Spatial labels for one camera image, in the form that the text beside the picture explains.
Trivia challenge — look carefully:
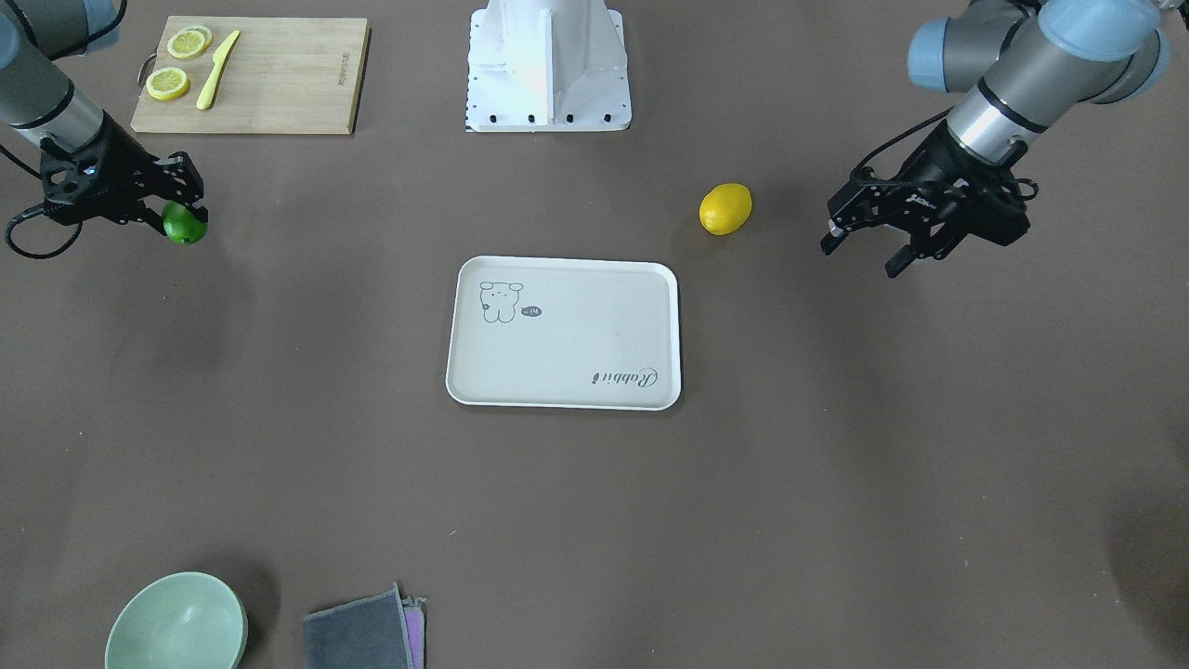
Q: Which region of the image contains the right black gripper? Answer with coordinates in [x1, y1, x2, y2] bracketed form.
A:
[39, 113, 207, 236]

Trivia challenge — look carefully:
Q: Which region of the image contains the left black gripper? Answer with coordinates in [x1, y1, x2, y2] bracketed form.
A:
[819, 119, 1032, 279]

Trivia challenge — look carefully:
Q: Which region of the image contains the green lime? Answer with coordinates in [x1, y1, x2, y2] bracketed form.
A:
[162, 202, 208, 245]

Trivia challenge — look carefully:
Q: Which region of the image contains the yellow lemon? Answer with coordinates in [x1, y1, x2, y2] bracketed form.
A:
[698, 183, 754, 236]

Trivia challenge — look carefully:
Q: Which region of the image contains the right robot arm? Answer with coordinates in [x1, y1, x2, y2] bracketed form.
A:
[1, 1, 209, 244]

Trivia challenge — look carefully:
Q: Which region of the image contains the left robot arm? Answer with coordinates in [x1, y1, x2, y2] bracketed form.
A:
[820, 1, 1183, 278]

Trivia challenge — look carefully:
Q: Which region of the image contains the white rabbit tray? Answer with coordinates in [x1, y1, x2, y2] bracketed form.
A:
[445, 255, 682, 412]

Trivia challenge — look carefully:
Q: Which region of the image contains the yellow plastic knife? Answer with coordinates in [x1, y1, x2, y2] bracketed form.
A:
[196, 30, 243, 111]

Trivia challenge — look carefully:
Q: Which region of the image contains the wooden cutting board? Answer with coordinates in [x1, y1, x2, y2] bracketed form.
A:
[130, 14, 371, 135]

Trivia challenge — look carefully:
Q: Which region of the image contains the mint green bowl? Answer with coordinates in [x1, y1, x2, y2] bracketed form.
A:
[103, 572, 249, 668]

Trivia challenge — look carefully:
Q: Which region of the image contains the purple cloth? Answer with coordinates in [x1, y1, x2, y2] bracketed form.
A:
[400, 597, 427, 669]

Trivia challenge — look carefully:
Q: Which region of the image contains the grey folded cloth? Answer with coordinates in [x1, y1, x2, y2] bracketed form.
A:
[303, 587, 413, 668]

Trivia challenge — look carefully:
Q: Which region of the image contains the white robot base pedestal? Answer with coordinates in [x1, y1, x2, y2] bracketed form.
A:
[464, 1, 633, 133]

